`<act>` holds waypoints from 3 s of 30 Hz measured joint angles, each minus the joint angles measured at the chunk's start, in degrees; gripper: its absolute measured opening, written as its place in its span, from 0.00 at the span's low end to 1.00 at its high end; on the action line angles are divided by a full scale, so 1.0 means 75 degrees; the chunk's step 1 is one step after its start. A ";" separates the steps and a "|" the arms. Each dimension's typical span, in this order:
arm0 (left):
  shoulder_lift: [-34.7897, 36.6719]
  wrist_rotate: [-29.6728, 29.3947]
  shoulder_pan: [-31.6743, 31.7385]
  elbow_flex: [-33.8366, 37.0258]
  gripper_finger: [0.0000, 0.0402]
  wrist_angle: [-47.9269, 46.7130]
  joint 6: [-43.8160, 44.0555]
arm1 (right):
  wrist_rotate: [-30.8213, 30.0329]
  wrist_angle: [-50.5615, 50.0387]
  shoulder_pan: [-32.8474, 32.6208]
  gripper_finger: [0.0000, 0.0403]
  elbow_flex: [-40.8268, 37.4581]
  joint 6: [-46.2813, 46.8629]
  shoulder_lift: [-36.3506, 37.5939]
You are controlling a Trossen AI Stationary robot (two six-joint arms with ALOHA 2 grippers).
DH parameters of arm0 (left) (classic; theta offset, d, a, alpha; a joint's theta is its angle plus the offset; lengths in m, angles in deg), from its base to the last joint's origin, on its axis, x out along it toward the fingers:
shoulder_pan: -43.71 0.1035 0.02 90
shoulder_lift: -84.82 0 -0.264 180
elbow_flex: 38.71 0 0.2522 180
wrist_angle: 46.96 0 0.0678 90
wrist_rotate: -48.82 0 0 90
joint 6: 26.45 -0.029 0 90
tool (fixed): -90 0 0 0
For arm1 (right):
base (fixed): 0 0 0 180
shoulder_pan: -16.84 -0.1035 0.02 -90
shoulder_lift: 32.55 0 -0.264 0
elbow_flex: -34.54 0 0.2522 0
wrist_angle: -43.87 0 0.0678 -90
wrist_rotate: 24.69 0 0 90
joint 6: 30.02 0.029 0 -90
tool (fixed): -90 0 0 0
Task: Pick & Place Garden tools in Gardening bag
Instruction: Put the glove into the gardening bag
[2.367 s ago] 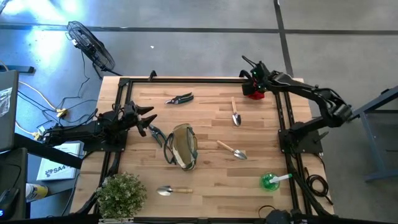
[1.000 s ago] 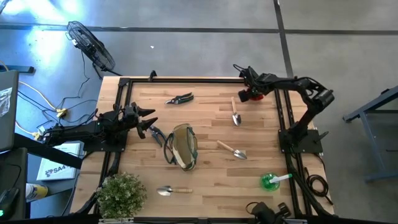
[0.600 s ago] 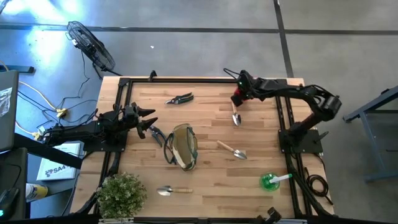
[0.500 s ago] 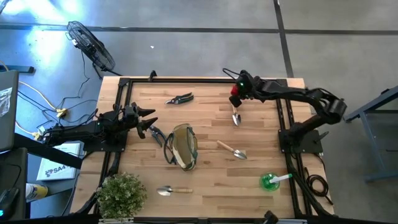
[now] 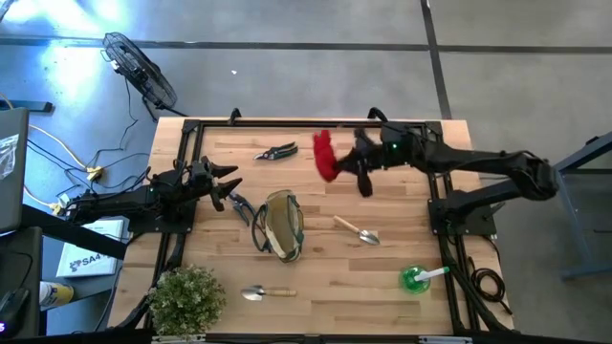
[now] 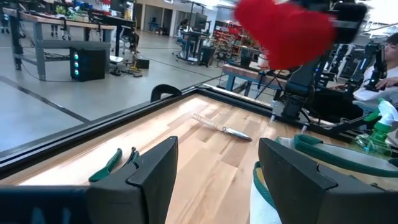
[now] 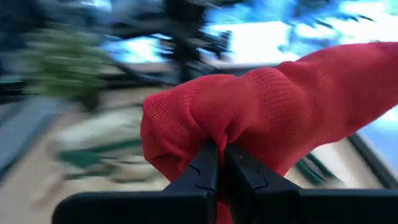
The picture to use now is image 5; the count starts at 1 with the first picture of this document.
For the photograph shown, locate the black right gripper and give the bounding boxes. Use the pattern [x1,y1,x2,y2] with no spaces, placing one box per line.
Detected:
[333,127,385,199]

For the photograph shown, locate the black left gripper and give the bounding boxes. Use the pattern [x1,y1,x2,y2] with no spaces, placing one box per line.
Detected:
[186,155,244,213]

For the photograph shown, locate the dark-handled garden pruner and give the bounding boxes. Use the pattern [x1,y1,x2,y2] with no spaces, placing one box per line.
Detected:
[228,191,257,227]

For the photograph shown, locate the red garden glove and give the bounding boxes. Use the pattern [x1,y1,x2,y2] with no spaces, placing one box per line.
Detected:
[312,129,342,183]

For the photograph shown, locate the black pruning shears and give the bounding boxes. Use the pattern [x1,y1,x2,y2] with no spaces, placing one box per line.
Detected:
[252,140,299,161]

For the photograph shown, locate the beige green-trimmed gardening bag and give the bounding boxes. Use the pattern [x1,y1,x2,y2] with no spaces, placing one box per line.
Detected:
[251,188,306,265]

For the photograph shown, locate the wooden-handled steel garden trowel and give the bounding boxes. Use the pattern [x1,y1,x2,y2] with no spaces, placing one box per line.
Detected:
[239,284,298,303]
[332,214,382,247]

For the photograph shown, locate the green spray bottle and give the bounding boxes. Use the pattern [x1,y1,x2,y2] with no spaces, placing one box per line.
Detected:
[398,265,451,295]

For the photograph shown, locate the clear plastic bag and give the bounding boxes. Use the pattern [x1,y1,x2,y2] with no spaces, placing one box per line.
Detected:
[0,133,21,181]

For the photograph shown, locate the small potted green shrub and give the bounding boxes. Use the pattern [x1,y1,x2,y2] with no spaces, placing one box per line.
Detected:
[146,264,228,337]

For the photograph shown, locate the black floor fan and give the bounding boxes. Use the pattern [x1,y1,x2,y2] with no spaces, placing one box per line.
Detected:
[100,31,180,114]

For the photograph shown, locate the white printed cardboard box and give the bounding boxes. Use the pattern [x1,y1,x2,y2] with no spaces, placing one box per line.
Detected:
[55,218,126,280]

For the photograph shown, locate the black slanted desk beam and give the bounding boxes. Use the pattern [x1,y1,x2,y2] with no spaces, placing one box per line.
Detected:
[19,204,129,262]

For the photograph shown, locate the white power adapter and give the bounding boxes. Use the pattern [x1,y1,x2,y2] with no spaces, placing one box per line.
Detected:
[49,192,74,217]

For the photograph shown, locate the yellow white spray can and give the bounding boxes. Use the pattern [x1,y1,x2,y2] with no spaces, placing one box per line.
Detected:
[38,280,76,309]

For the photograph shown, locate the black desk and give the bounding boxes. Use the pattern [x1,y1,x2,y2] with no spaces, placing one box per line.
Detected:
[0,226,45,338]

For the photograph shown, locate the black floor bar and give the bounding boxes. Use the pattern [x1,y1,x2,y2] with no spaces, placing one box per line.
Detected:
[0,99,55,114]

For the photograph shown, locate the black computer mouse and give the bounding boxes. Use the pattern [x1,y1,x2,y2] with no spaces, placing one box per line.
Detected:
[0,287,32,336]

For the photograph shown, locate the black aluminium table frame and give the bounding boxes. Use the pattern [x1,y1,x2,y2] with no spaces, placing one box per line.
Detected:
[142,118,480,344]

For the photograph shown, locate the black fan power cable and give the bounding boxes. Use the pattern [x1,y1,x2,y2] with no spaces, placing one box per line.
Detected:
[88,78,150,171]

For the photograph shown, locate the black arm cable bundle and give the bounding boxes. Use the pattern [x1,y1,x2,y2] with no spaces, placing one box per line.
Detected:
[442,233,511,334]
[114,290,162,332]

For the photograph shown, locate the yellow extension cable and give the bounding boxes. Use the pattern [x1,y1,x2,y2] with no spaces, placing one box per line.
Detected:
[0,93,92,169]

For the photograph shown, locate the coiled black cable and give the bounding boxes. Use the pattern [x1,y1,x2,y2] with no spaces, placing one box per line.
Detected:
[467,255,514,316]

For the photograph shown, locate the blue metal table frame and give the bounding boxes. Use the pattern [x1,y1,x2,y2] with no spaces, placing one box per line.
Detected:
[554,130,612,281]

